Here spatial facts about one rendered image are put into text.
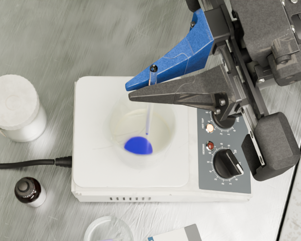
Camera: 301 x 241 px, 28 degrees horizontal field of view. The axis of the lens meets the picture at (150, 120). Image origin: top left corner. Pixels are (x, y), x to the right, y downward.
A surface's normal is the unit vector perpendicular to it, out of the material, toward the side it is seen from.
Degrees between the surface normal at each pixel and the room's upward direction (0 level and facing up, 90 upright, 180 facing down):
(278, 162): 45
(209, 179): 30
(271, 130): 1
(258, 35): 22
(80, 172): 0
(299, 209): 0
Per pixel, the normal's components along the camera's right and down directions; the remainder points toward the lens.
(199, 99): 0.22, 0.38
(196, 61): 0.44, 0.87
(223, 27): 0.04, -0.25
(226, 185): 0.52, -0.22
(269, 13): -0.33, -0.11
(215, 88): -0.65, 0.04
